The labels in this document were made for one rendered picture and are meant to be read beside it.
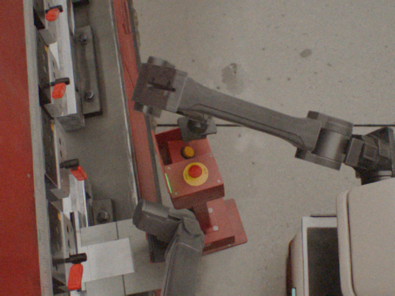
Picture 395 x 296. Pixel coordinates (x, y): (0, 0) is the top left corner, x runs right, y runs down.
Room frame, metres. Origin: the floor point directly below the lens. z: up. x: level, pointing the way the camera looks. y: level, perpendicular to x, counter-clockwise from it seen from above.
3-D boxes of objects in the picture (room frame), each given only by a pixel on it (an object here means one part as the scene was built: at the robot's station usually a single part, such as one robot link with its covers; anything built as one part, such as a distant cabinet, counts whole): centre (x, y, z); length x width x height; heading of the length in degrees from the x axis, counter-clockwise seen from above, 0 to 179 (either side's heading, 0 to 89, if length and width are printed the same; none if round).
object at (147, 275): (0.35, 0.19, 1.00); 0.26 x 0.18 x 0.01; 89
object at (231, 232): (0.65, 0.00, 0.06); 0.25 x 0.20 x 0.12; 95
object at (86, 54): (0.95, 0.27, 0.89); 0.30 x 0.05 x 0.03; 179
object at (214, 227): (0.65, 0.03, 0.13); 0.10 x 0.10 x 0.01; 5
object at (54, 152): (0.52, 0.33, 1.26); 0.15 x 0.09 x 0.17; 179
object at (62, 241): (0.32, 0.33, 1.26); 0.15 x 0.09 x 0.17; 179
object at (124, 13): (1.37, 0.16, 0.59); 0.15 x 0.02 x 0.07; 179
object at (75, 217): (0.39, 0.33, 0.99); 0.20 x 0.03 x 0.03; 179
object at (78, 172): (0.50, 0.27, 1.20); 0.04 x 0.02 x 0.10; 89
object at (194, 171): (0.60, 0.02, 0.79); 0.04 x 0.04 x 0.04
